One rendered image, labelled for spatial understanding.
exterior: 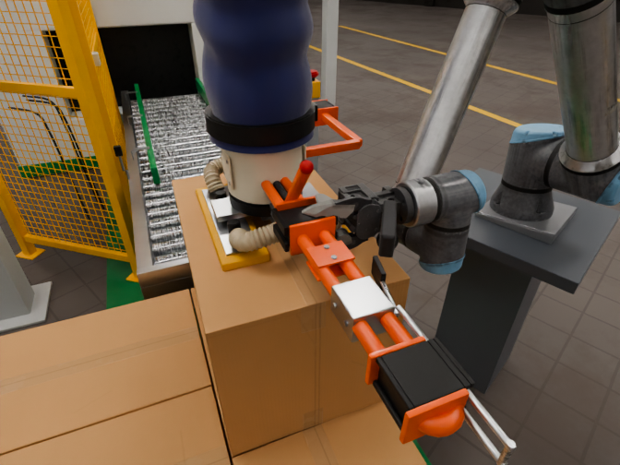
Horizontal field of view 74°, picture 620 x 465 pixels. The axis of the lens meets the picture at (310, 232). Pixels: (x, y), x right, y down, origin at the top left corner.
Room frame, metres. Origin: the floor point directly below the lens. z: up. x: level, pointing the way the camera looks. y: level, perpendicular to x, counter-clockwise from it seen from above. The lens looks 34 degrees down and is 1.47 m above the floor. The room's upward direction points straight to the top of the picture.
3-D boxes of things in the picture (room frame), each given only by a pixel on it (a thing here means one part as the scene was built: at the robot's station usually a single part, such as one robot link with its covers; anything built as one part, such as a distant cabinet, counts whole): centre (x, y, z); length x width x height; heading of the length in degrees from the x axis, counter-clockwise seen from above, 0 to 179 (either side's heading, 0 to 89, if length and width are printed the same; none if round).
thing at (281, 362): (0.82, 0.09, 0.74); 0.60 x 0.40 x 0.40; 21
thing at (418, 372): (0.28, -0.11, 1.07); 0.08 x 0.07 x 0.05; 22
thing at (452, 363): (0.35, -0.14, 1.07); 0.31 x 0.03 x 0.05; 22
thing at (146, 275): (1.16, 0.24, 0.58); 0.70 x 0.03 x 0.06; 112
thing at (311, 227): (0.60, 0.01, 1.07); 0.10 x 0.08 x 0.06; 112
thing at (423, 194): (0.68, -0.20, 1.07); 0.09 x 0.05 x 0.10; 22
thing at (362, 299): (0.40, -0.07, 1.07); 0.07 x 0.07 x 0.04; 22
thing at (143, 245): (2.12, 0.99, 0.50); 2.31 x 0.05 x 0.19; 22
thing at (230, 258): (0.80, 0.19, 0.97); 0.34 x 0.10 x 0.05; 22
